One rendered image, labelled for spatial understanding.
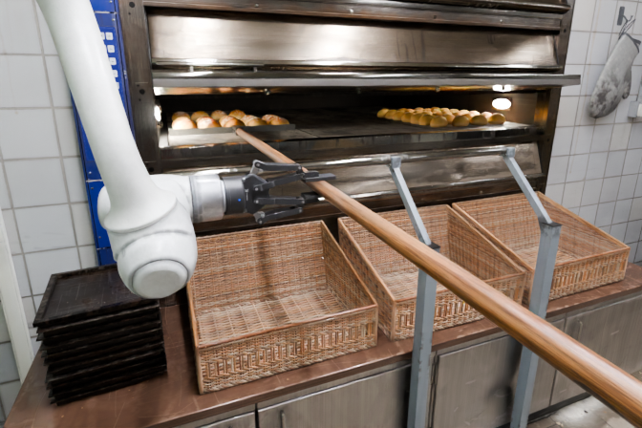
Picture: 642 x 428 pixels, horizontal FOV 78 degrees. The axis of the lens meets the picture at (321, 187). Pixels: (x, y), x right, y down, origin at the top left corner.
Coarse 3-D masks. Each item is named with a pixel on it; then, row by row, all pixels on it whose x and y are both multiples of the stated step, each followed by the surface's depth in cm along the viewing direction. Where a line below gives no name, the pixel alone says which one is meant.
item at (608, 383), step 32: (288, 160) 102; (320, 192) 80; (384, 224) 59; (416, 256) 50; (448, 288) 45; (480, 288) 41; (512, 320) 37; (544, 320) 36; (544, 352) 34; (576, 352) 32; (608, 384) 29; (640, 384) 28; (640, 416) 27
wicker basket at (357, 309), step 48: (240, 240) 149; (288, 240) 156; (192, 288) 142; (240, 288) 148; (288, 288) 155; (336, 288) 151; (192, 336) 107; (240, 336) 107; (288, 336) 113; (336, 336) 120
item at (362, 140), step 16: (480, 128) 189; (496, 128) 189; (512, 128) 190; (528, 128) 193; (544, 128) 197; (192, 144) 142; (208, 144) 142; (224, 144) 142; (240, 144) 144; (272, 144) 148; (288, 144) 150; (304, 144) 153; (320, 144) 155; (336, 144) 158; (352, 144) 160; (368, 144) 163; (384, 144) 166
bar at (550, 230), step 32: (320, 160) 117; (352, 160) 120; (384, 160) 124; (416, 160) 128; (512, 160) 141; (416, 224) 116; (544, 224) 130; (544, 256) 131; (544, 288) 133; (416, 320) 119; (416, 352) 121; (416, 384) 123; (416, 416) 125; (512, 416) 151
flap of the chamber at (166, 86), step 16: (160, 80) 116; (176, 80) 117; (192, 80) 119; (208, 80) 120; (224, 80) 122; (240, 80) 124; (256, 80) 126; (272, 80) 127; (288, 80) 129; (304, 80) 131; (320, 80) 133; (336, 80) 135; (352, 80) 137; (368, 80) 140; (384, 80) 142; (400, 80) 144; (416, 80) 147; (432, 80) 149; (448, 80) 152; (464, 80) 155; (480, 80) 157; (496, 80) 160; (512, 80) 163; (528, 80) 166; (544, 80) 170; (560, 80) 173; (576, 80) 177
